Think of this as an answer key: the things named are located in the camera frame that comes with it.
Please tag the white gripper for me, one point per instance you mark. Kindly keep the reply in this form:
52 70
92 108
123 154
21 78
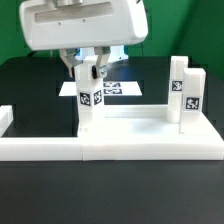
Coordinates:
67 24

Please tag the white desk top tray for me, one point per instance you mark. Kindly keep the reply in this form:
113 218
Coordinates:
149 124

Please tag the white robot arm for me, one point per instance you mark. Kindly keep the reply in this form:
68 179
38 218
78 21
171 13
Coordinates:
113 53

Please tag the marker tag sheet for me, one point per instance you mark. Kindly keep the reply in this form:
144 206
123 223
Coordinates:
111 88

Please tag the white U-shaped fence frame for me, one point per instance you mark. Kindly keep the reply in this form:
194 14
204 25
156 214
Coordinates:
84 149

